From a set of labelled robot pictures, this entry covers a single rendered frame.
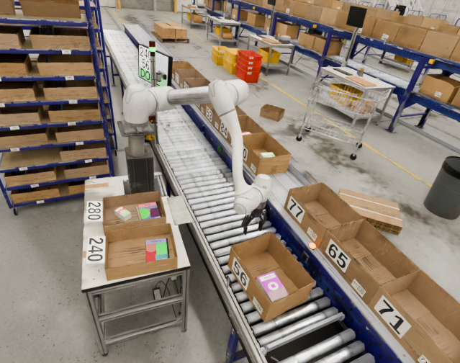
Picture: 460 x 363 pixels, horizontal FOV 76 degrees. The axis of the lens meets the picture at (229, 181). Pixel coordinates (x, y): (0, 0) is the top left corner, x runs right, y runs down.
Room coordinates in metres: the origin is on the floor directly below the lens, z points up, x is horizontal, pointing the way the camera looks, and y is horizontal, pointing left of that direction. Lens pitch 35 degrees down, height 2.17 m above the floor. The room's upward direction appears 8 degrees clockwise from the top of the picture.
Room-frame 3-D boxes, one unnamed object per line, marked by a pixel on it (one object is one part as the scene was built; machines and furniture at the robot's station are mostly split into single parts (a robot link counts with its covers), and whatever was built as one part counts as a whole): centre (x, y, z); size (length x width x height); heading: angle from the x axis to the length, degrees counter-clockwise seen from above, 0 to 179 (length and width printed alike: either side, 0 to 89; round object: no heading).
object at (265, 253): (1.06, -0.28, 0.83); 0.39 x 0.29 x 0.17; 34
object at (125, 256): (1.13, 0.46, 0.80); 0.38 x 0.28 x 0.10; 112
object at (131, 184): (1.76, 0.66, 0.91); 0.26 x 0.26 x 0.33; 25
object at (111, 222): (1.43, 0.60, 0.80); 0.38 x 0.28 x 0.10; 114
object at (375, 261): (1.15, -0.81, 0.96); 0.39 x 0.29 x 0.17; 29
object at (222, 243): (1.41, -0.14, 0.72); 0.52 x 0.05 x 0.05; 119
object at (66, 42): (2.49, 1.50, 1.59); 0.40 x 0.30 x 0.10; 119
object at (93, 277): (1.44, 0.64, 0.74); 1.00 x 0.58 x 0.03; 25
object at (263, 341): (0.84, -0.46, 0.72); 0.52 x 0.05 x 0.05; 119
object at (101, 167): (2.49, 1.51, 0.39); 0.40 x 0.30 x 0.10; 119
